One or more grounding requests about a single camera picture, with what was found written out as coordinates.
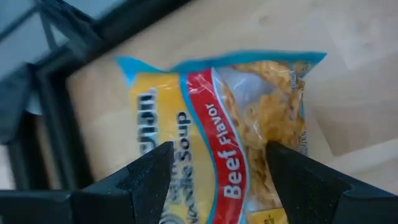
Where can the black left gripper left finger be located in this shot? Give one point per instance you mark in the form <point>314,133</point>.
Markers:
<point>136,193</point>

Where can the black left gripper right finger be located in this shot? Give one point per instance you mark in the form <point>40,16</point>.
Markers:
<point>311,193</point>

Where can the orange snack packet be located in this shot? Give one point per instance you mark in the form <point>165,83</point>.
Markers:
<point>217,124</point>

